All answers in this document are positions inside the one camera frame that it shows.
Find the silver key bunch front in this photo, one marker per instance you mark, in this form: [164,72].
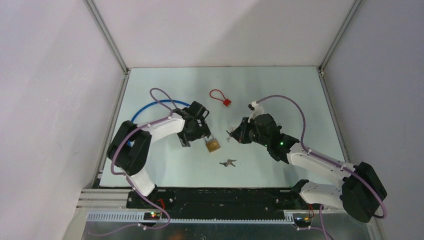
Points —
[229,162]

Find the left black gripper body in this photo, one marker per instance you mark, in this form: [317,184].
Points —
[197,132]

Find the right aluminium frame post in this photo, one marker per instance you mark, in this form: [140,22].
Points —
[353,9]

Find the red cable padlock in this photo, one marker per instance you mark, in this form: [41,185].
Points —
[223,99]

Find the blue cable lock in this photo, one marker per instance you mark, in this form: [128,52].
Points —
[155,103]

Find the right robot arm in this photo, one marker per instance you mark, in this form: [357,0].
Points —
[357,189]

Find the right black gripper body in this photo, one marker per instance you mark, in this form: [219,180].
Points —
[250,134]

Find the left circuit board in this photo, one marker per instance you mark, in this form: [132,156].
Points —
[152,216]

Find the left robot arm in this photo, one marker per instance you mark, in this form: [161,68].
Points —
[129,149]

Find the circuit board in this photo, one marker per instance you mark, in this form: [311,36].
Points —
[303,220]
[152,216]

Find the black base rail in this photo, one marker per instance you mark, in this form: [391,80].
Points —
[210,203]

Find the aluminium frame post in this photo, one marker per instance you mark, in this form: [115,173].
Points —
[106,34]
[353,9]

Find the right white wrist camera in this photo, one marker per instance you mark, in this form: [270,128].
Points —
[256,110]

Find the brass padlock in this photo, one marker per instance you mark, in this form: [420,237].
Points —
[211,143]

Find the right circuit board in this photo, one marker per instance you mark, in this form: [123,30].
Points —
[303,220]

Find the left aluminium frame post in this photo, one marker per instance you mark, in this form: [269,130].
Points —
[106,34]

